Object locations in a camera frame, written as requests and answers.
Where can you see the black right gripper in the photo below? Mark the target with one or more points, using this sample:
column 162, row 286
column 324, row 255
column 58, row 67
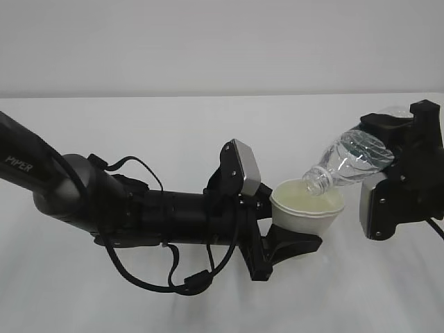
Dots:
column 413, row 189

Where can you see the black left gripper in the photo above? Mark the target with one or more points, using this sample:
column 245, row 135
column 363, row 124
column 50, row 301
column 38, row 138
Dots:
column 234, row 219

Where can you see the white paper cup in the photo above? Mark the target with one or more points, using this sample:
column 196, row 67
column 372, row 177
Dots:
column 295, row 210

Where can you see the clear plastic water bottle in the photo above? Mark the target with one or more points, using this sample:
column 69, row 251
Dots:
column 352, row 157

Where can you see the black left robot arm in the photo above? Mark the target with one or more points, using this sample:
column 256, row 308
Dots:
column 121, row 212

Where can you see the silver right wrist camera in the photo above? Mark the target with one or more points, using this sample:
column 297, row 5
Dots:
column 365, row 204

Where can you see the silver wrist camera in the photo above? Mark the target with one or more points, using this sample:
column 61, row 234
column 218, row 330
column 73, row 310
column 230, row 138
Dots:
column 365, row 204
column 239, row 170

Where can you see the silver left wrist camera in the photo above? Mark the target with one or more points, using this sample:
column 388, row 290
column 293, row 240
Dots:
column 239, row 170

